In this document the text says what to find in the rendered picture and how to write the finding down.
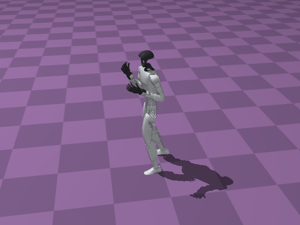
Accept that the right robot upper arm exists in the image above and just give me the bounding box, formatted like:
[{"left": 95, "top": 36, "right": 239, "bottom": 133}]
[{"left": 136, "top": 66, "right": 143, "bottom": 88}]

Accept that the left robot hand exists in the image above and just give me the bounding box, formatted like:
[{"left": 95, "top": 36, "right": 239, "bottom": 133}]
[{"left": 126, "top": 82, "right": 146, "bottom": 95}]

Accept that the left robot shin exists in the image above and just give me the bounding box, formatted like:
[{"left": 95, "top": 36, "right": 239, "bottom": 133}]
[{"left": 146, "top": 142, "right": 158, "bottom": 170}]

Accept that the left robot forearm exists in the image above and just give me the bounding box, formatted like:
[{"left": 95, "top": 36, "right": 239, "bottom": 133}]
[{"left": 141, "top": 91, "right": 164, "bottom": 102}]

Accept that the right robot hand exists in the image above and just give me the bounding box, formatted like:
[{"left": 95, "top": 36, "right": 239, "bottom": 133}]
[{"left": 121, "top": 62, "right": 132, "bottom": 80}]

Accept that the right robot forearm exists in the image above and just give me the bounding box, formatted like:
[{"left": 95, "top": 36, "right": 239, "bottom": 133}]
[{"left": 129, "top": 74, "right": 139, "bottom": 86}]

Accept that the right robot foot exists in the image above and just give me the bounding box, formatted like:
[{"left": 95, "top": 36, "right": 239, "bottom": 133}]
[{"left": 157, "top": 148, "right": 170, "bottom": 155}]

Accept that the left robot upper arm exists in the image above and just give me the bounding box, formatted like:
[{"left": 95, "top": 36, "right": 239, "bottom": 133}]
[{"left": 149, "top": 73, "right": 165, "bottom": 98}]

